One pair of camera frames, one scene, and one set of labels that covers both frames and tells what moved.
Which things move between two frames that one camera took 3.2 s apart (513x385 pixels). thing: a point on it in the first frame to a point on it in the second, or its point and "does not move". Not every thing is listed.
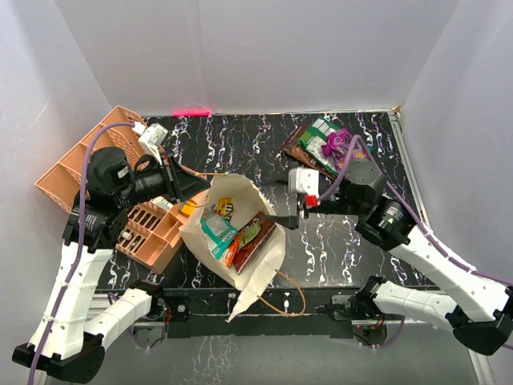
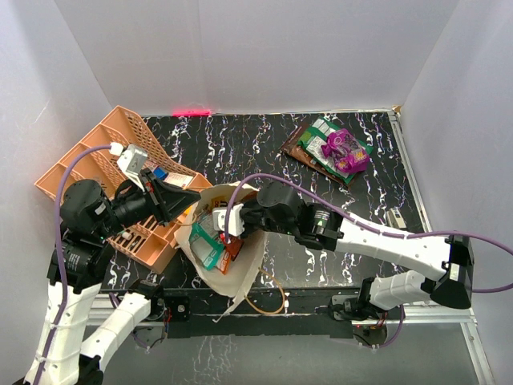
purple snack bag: [336, 147] does not move
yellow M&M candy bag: [224, 208] does not move
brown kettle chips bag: [293, 147] does not move
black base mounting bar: [272, 314] does not move
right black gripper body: [333, 204] to [255, 218]
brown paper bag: [266, 261] to [243, 265]
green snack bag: [312, 139] does not move
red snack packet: [244, 256] to [233, 247]
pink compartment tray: [152, 233] does not move
